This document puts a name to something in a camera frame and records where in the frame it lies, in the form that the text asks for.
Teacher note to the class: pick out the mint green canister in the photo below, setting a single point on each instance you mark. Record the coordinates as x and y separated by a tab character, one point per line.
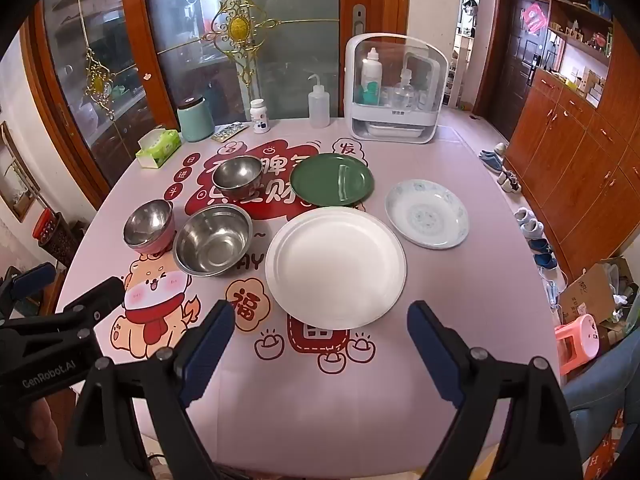
195	120

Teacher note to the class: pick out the cardboard box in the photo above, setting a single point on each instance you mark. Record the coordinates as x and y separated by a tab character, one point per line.
587	292

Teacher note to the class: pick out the green tissue box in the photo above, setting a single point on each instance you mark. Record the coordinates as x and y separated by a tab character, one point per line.
159	149

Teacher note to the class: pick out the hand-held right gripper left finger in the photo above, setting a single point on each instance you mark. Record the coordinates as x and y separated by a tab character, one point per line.
210	345

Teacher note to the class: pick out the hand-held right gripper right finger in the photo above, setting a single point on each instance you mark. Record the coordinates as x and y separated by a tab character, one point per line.
432	347

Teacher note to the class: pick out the pill blister pack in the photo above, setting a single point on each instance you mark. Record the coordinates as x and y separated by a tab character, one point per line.
228	131

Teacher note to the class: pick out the white dish rack box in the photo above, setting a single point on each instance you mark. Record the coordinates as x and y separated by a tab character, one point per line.
435	90

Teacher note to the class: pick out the framed picture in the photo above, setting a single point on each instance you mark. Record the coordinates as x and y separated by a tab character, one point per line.
12	175

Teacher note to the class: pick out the large steel bowl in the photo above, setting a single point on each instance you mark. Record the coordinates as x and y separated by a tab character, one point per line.
212	242

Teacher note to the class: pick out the dark entry door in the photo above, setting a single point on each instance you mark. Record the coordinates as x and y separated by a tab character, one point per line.
515	60

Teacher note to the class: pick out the clear glass bottle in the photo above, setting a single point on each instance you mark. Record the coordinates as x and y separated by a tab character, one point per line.
404	94

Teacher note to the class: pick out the large white plate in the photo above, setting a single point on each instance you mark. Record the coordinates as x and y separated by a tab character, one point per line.
335	265

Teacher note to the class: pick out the glass door with gold ornament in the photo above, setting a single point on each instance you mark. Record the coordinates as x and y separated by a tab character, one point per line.
280	60

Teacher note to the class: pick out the pink plastic stool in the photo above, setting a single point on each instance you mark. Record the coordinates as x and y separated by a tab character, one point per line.
577	340

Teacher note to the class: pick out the green plate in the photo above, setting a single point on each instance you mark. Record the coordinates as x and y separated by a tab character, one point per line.
325	180

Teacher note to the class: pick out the wooden wall cabinet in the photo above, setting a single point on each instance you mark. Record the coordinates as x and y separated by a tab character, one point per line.
575	170

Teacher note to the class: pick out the white patterned plate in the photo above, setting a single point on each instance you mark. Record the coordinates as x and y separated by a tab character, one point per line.
426	213

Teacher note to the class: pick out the clear squeeze bottle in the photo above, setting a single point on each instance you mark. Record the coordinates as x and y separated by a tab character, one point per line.
318	105

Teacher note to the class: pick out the blue denim cloth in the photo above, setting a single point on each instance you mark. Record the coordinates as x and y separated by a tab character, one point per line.
600	385

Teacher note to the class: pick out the white bottle with green label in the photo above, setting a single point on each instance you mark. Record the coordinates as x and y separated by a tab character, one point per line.
371	72

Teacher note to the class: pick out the white pill bottle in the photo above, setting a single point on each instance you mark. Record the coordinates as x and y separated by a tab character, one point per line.
259	116

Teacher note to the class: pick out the pink-sided steel bowl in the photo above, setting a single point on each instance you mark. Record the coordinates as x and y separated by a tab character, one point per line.
149	225

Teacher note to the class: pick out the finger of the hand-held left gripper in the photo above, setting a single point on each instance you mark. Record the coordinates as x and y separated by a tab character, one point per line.
97	296
32	276

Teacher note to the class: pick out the row of shoes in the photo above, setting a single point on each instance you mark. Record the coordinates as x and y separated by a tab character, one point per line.
531	225

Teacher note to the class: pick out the small steel bowl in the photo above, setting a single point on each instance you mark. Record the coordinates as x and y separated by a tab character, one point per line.
237	175

